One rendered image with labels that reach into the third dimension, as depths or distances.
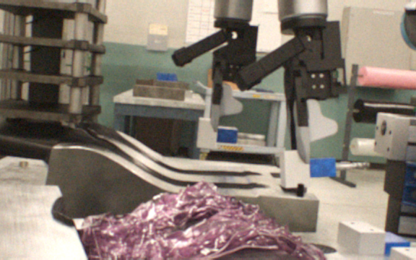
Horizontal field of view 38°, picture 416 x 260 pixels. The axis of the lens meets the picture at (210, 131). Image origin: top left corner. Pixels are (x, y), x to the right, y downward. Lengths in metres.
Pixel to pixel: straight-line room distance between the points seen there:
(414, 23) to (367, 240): 0.83
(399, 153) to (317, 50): 0.46
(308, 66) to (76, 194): 0.37
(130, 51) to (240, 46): 6.29
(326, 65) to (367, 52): 6.53
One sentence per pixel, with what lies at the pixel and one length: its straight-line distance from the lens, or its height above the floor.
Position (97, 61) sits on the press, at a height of 1.05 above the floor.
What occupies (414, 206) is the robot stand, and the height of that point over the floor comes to 0.81.
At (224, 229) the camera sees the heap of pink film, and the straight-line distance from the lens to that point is 0.57.
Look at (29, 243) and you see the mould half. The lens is 0.49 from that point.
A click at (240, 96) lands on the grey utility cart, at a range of 6.78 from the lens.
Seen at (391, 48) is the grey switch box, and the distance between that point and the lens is 7.53.
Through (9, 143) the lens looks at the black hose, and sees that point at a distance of 1.29.
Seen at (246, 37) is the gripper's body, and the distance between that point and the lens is 1.17.
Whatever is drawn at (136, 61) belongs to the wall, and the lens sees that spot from 7.43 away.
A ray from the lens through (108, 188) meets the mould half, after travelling 0.84.
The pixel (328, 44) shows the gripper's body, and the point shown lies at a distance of 0.92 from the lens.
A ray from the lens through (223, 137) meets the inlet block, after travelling 1.17.
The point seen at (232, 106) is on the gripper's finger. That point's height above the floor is 0.99.
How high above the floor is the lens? 1.05
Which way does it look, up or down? 6 degrees down
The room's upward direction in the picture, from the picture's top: 5 degrees clockwise
